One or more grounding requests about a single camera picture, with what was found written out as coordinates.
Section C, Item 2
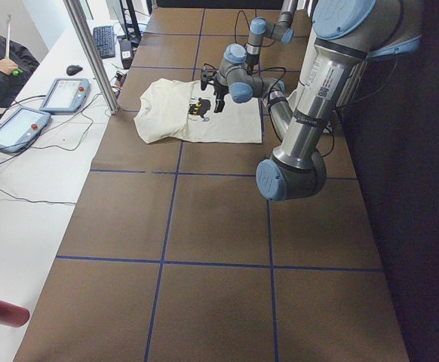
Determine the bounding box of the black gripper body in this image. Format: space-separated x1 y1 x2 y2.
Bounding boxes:
245 53 259 72
213 81 229 99

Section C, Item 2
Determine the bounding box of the cream cat print shirt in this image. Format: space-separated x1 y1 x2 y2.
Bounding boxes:
134 78 262 143

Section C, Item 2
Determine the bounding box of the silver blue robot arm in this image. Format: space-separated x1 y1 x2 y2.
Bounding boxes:
201 1 424 201
245 0 298 73

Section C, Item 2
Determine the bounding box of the person hand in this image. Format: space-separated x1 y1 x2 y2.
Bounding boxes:
0 58 18 75

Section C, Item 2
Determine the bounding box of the black power adapter box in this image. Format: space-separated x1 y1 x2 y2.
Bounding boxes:
118 39 134 69

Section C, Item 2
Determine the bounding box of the black keyboard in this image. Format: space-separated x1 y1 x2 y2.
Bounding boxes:
92 25 115 59

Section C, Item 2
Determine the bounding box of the black computer mouse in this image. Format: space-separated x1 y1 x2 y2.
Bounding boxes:
66 65 83 76

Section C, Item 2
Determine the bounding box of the far teach pendant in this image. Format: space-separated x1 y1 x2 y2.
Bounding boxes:
39 78 91 115

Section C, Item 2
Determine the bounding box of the teach pendant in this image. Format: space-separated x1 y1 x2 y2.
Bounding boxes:
39 78 91 115
0 107 51 153

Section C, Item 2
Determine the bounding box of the near teach pendant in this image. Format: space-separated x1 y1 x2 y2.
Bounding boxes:
0 107 51 153

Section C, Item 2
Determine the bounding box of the red bottle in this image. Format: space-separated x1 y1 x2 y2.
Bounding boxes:
0 300 30 327

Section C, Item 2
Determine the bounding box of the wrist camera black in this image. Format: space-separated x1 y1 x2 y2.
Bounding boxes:
200 63 217 91

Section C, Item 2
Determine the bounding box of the white camera mast with base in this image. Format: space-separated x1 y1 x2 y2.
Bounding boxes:
285 0 336 135

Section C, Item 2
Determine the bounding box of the aluminium frame post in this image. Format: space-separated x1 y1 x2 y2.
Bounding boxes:
63 0 119 115

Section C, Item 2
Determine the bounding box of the black pendant cable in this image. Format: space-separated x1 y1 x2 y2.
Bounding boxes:
0 94 103 207

